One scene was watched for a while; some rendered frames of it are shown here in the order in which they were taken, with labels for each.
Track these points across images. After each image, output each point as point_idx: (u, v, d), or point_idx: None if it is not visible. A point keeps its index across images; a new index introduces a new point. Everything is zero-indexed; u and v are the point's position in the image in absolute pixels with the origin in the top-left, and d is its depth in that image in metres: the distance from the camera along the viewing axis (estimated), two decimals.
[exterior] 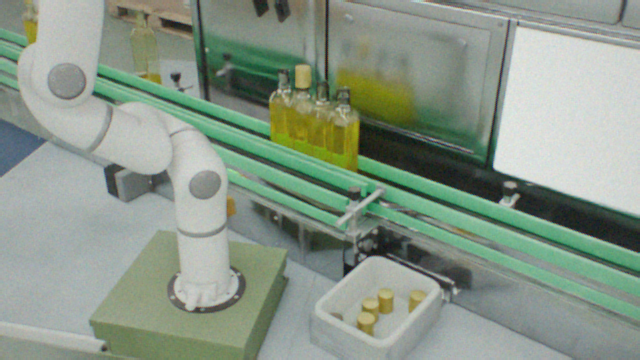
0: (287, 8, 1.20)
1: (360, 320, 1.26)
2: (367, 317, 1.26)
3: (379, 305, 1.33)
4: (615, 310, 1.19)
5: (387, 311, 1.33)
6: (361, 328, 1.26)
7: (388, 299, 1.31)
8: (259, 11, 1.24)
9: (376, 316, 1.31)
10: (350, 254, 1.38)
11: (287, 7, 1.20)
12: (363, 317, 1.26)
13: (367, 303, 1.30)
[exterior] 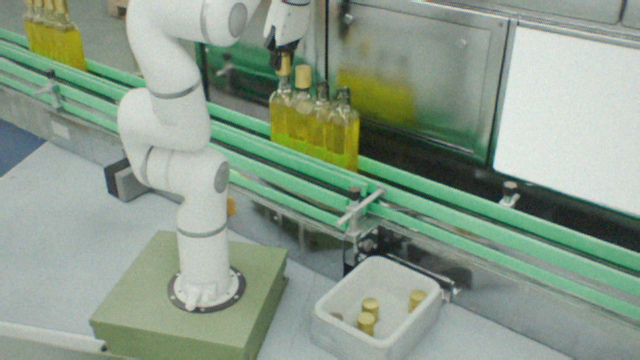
0: (289, 53, 1.51)
1: (360, 320, 1.26)
2: (367, 317, 1.26)
3: (287, 67, 1.48)
4: (615, 310, 1.19)
5: (290, 69, 1.50)
6: (361, 328, 1.26)
7: (290, 55, 1.48)
8: (279, 65, 1.47)
9: (376, 316, 1.31)
10: (350, 254, 1.38)
11: (289, 52, 1.50)
12: (363, 317, 1.26)
13: (367, 303, 1.30)
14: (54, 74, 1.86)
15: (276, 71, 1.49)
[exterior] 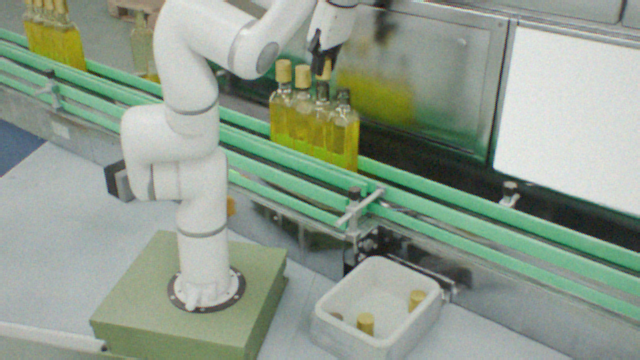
0: (331, 57, 1.43)
1: (360, 320, 1.26)
2: (367, 317, 1.26)
3: (288, 74, 1.49)
4: (615, 310, 1.19)
5: (290, 75, 1.51)
6: (361, 328, 1.26)
7: (290, 62, 1.49)
8: (322, 70, 1.40)
9: None
10: (350, 254, 1.38)
11: (331, 56, 1.43)
12: (363, 317, 1.26)
13: (324, 59, 1.40)
14: (54, 74, 1.86)
15: (277, 78, 1.50)
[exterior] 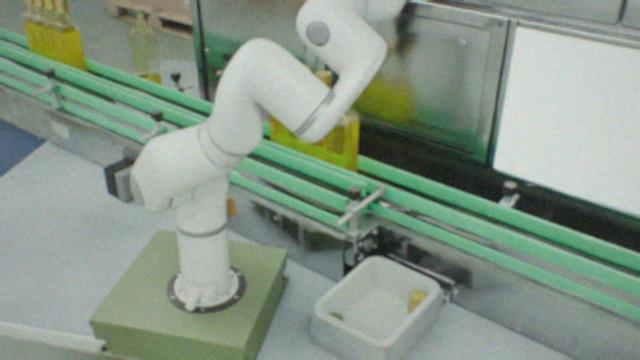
0: None
1: None
2: None
3: None
4: (615, 310, 1.19)
5: None
6: None
7: None
8: None
9: None
10: (350, 254, 1.38)
11: None
12: None
13: (324, 74, 1.42)
14: (54, 74, 1.86)
15: None
